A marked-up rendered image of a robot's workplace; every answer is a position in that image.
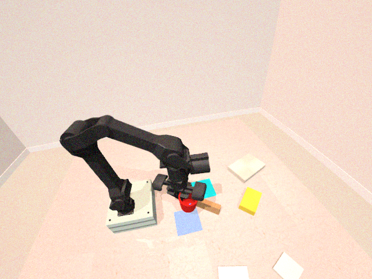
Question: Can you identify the red cup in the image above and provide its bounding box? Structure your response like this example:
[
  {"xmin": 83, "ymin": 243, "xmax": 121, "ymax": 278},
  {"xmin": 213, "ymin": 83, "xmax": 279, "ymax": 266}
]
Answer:
[{"xmin": 178, "ymin": 193, "xmax": 198, "ymax": 212}]

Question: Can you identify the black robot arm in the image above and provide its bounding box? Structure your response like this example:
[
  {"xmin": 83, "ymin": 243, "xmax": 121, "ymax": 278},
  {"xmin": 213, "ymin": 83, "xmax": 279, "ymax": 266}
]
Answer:
[{"xmin": 59, "ymin": 115, "xmax": 211, "ymax": 217}]

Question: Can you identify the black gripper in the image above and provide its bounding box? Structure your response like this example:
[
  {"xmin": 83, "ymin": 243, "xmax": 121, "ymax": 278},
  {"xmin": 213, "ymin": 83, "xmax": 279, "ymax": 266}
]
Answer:
[{"xmin": 152, "ymin": 170, "xmax": 207, "ymax": 201}]

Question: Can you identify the yellow rectangular block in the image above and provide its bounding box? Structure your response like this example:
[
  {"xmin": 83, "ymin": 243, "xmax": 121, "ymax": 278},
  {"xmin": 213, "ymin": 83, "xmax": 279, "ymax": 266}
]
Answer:
[{"xmin": 238, "ymin": 187, "xmax": 262, "ymax": 216}]

